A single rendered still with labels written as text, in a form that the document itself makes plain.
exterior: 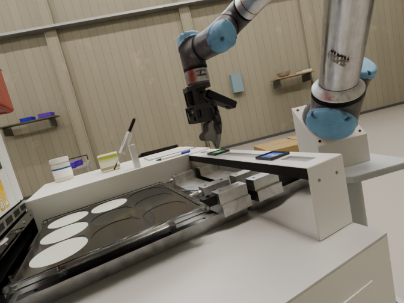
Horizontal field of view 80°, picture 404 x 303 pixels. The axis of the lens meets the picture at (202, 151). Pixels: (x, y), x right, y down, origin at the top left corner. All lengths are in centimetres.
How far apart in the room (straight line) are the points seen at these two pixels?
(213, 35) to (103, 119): 685
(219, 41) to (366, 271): 58
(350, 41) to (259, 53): 750
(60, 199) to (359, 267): 77
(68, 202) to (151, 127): 645
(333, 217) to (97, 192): 67
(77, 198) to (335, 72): 79
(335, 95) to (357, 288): 39
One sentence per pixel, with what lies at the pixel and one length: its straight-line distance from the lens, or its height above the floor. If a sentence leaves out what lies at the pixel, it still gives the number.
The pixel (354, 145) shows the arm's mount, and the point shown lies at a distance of 94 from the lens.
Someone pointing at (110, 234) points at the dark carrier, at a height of 90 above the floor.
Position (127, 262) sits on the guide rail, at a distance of 57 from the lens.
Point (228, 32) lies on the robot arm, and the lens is 71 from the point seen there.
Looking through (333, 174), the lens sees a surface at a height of 93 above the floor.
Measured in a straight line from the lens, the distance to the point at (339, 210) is 54.
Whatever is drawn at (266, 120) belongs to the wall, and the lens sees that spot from 786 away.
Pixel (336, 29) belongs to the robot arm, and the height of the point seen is 119.
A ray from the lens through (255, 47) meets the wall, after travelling 806.
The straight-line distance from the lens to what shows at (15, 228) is 72.
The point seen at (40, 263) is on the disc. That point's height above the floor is 90.
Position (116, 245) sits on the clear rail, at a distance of 49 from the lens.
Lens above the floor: 108
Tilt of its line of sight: 8 degrees down
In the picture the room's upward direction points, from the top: 13 degrees counter-clockwise
